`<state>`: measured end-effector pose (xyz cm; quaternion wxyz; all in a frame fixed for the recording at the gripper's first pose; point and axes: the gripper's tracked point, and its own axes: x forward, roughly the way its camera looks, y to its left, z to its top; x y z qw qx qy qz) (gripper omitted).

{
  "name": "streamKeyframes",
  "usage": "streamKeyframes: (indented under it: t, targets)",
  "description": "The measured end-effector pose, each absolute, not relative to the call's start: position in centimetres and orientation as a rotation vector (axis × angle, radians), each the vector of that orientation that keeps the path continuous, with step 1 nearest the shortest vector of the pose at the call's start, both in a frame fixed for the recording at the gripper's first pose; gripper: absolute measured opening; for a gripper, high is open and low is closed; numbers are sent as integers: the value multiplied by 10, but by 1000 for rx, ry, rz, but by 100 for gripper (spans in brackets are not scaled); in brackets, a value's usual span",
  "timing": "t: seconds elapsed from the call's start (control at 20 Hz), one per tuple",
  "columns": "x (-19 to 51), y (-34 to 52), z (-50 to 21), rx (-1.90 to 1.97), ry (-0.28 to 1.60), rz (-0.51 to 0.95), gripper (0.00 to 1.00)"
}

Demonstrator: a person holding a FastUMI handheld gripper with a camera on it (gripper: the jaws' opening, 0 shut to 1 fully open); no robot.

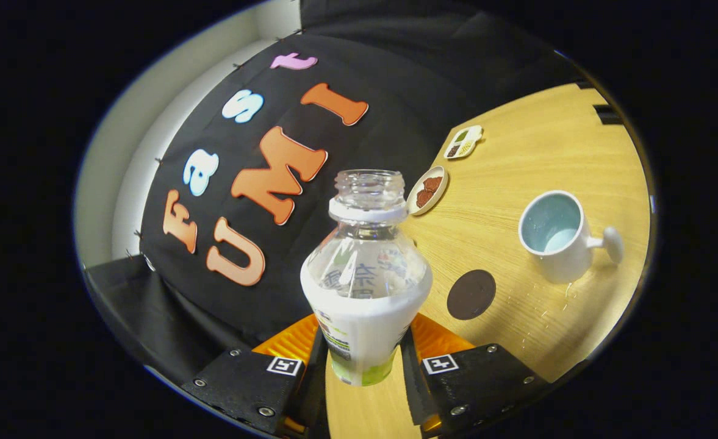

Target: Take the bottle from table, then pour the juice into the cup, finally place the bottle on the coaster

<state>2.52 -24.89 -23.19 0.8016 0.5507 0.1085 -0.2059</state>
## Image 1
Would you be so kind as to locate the white cup blue inside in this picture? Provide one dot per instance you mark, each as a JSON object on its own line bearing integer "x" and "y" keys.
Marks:
{"x": 569, "y": 262}

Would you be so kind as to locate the wooden table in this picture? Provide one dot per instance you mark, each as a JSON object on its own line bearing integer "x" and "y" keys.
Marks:
{"x": 517, "y": 171}

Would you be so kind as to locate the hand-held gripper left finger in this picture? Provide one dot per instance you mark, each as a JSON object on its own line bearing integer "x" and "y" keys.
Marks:
{"x": 313, "y": 396}

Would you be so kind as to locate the white divided snack tray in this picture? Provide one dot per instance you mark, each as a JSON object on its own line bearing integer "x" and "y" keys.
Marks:
{"x": 463, "y": 142}

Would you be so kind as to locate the dark brown round coaster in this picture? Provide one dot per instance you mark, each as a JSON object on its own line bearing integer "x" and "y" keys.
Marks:
{"x": 471, "y": 295}

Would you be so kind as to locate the white plate with brown food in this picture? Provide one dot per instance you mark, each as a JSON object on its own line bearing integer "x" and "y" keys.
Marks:
{"x": 429, "y": 190}

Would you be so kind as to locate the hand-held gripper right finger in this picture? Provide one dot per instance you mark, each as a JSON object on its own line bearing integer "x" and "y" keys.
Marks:
{"x": 410, "y": 390}

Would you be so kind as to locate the clear plastic bottle white label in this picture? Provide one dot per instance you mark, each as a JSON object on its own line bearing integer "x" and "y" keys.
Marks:
{"x": 365, "y": 317}

